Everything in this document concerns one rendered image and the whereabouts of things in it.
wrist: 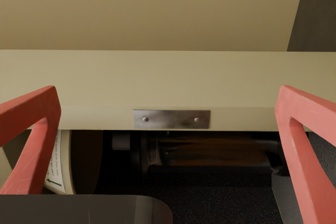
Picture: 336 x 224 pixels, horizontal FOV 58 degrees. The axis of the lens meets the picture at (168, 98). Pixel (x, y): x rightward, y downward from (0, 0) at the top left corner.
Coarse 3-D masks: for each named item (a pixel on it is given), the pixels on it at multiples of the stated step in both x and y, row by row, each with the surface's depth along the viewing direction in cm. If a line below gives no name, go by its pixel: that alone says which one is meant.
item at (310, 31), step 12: (300, 0) 61; (312, 0) 56; (324, 0) 51; (300, 12) 61; (312, 12) 56; (324, 12) 51; (300, 24) 61; (312, 24) 56; (324, 24) 51; (300, 36) 61; (312, 36) 56; (324, 36) 51; (288, 48) 67; (300, 48) 61; (312, 48) 56; (324, 48) 51
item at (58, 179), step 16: (64, 144) 35; (80, 144) 50; (96, 144) 51; (64, 160) 35; (80, 160) 49; (96, 160) 50; (48, 176) 37; (64, 176) 36; (80, 176) 47; (96, 176) 49; (64, 192) 37; (80, 192) 44
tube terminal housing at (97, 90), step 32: (0, 64) 33; (32, 64) 33; (64, 64) 33; (96, 64) 33; (128, 64) 33; (160, 64) 33; (192, 64) 33; (224, 64) 33; (256, 64) 34; (288, 64) 34; (320, 64) 34; (0, 96) 28; (64, 96) 28; (96, 96) 28; (128, 96) 28; (160, 96) 28; (192, 96) 29; (224, 96) 29; (256, 96) 29; (320, 96) 29; (64, 128) 29; (96, 128) 29; (128, 128) 29; (160, 128) 29; (224, 128) 29; (256, 128) 29; (0, 160) 32
